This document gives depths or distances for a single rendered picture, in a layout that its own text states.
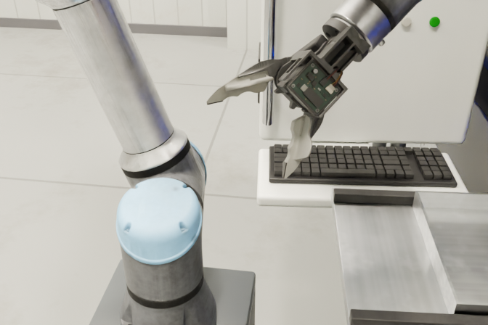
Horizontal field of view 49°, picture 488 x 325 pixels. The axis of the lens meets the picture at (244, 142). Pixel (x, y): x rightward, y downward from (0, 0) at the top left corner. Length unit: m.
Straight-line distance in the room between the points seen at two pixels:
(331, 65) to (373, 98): 0.59
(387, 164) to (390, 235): 0.31
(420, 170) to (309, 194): 0.26
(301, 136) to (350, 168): 0.46
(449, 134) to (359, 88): 0.25
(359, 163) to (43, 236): 1.55
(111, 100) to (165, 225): 0.20
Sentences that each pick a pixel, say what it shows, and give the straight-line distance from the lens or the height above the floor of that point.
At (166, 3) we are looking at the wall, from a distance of 4.48.
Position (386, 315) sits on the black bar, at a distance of 0.78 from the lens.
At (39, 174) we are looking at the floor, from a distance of 2.81.
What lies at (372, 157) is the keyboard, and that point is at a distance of 1.23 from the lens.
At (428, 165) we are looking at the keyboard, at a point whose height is 0.83.
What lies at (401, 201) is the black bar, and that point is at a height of 0.89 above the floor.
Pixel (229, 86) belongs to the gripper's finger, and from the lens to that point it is 0.70.
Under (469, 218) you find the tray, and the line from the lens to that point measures 1.01.
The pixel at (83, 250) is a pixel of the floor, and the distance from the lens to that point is 2.28.
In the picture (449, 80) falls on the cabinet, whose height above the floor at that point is 0.97.
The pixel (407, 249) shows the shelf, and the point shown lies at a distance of 0.91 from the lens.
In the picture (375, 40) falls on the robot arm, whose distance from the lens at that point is 0.73.
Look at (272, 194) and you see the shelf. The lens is 1.12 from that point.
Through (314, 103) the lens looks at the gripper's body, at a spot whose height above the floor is 1.17.
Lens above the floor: 1.46
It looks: 30 degrees down
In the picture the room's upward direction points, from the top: straight up
